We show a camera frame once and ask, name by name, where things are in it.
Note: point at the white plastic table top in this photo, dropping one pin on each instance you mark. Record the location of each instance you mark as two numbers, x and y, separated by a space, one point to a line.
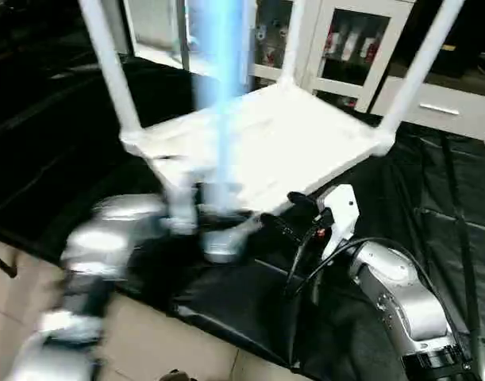
290 135

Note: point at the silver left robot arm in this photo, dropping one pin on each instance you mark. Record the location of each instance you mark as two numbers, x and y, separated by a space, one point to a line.
107 238

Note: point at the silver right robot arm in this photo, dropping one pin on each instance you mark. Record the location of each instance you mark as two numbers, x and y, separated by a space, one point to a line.
393 286

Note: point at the white glass door cabinet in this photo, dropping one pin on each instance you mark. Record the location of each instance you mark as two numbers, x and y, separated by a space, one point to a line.
317 79

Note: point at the white drawer unit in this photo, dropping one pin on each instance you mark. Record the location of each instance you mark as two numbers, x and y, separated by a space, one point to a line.
440 111

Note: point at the black table mat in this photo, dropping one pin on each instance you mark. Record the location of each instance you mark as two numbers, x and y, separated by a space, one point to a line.
51 143

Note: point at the black metal table leg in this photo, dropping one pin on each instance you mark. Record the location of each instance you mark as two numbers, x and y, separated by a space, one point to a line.
2 263

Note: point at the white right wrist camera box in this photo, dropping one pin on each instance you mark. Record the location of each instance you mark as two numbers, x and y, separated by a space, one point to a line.
341 210

